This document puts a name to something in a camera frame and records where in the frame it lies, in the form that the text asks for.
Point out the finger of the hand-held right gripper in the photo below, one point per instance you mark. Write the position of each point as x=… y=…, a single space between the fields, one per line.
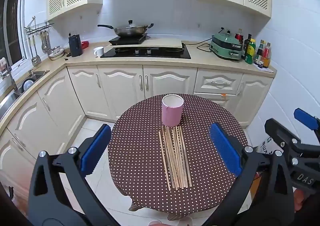
x=277 y=129
x=303 y=117

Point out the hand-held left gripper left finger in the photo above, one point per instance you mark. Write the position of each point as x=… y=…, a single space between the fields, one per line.
x=96 y=151

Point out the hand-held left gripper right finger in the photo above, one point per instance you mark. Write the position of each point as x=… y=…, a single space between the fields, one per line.
x=226 y=151

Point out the group of wooden chopsticks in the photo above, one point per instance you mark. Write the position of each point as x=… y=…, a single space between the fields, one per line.
x=175 y=161

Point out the pink cup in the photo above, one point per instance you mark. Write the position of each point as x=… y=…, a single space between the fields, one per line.
x=171 y=116

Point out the person's right hand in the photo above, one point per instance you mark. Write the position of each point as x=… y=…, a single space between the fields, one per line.
x=299 y=201

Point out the white rice bag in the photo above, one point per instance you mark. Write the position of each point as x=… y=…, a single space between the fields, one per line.
x=267 y=144

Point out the round polka dot table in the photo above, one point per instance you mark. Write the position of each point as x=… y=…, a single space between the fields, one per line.
x=140 y=141

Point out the cream cabinet drawer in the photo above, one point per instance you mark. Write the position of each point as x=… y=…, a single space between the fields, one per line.
x=217 y=81
x=212 y=97

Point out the white paper sheet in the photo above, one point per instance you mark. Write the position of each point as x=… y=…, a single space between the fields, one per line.
x=270 y=69

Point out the cream base cabinets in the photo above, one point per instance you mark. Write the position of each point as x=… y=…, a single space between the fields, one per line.
x=120 y=91

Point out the orange oil bottle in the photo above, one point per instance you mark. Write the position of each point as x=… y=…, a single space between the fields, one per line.
x=266 y=57

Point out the dark sauce bottle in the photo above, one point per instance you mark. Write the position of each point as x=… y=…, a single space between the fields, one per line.
x=260 y=52

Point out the green yellow bottle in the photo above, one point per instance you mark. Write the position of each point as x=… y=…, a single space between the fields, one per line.
x=250 y=53

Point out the dark glass bottle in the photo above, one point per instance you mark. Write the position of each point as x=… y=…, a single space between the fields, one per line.
x=247 y=46

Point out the beige kitchen countertop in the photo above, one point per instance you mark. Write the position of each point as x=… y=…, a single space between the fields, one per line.
x=82 y=60

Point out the plate in sink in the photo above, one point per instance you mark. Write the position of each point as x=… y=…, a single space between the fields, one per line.
x=28 y=84

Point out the steel kitchen sink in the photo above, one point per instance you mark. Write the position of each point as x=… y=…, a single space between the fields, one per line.
x=27 y=83

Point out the green electric multi-cooker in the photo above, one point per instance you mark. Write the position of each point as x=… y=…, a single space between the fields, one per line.
x=225 y=47

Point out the white mug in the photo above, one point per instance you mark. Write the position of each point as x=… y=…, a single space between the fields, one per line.
x=98 y=51

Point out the stack of bowls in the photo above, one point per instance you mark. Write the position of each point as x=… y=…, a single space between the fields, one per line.
x=55 y=54

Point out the red container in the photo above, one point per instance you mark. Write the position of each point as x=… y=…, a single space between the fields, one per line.
x=85 y=44

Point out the black kettle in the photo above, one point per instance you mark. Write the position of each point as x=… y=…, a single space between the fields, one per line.
x=75 y=46

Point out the hanging metal ladle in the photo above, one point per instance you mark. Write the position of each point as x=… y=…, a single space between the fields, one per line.
x=35 y=59

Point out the steel faucet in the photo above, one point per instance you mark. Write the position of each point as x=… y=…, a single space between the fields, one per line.
x=12 y=78

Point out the black induction cooker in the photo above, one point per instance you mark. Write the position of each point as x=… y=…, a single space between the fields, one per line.
x=125 y=40

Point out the black glass gas hob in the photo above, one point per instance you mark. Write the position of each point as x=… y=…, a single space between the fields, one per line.
x=160 y=54

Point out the steel wok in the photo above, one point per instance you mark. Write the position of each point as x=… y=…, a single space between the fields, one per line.
x=127 y=32

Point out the beige cutting board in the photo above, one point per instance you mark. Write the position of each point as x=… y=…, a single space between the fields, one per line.
x=162 y=43

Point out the steel wok lid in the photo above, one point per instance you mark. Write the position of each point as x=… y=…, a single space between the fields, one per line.
x=130 y=26

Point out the dark window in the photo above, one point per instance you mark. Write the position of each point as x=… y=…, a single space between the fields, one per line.
x=12 y=28

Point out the metal wall utensil rack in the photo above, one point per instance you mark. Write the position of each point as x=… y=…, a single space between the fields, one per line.
x=37 y=27

